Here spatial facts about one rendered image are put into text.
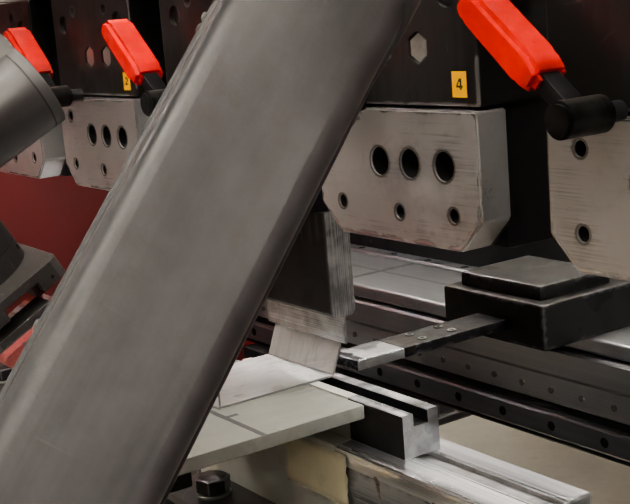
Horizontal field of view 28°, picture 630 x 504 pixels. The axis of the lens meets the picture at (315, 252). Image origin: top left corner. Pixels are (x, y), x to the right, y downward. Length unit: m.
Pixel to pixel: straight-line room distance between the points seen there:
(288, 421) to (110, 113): 0.34
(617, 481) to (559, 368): 2.32
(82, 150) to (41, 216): 0.64
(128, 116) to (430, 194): 0.37
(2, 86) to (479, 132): 0.29
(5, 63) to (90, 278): 0.45
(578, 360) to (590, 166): 0.45
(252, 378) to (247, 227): 0.57
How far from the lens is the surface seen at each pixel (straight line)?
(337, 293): 0.87
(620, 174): 0.60
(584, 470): 3.45
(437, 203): 0.70
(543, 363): 1.08
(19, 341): 0.79
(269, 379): 0.92
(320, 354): 0.93
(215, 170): 0.36
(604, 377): 1.04
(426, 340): 0.98
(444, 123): 0.69
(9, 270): 0.80
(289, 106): 0.37
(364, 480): 0.85
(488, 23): 0.60
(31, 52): 1.11
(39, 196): 1.73
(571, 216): 0.63
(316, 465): 0.90
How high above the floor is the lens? 1.27
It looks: 11 degrees down
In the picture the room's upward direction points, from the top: 5 degrees counter-clockwise
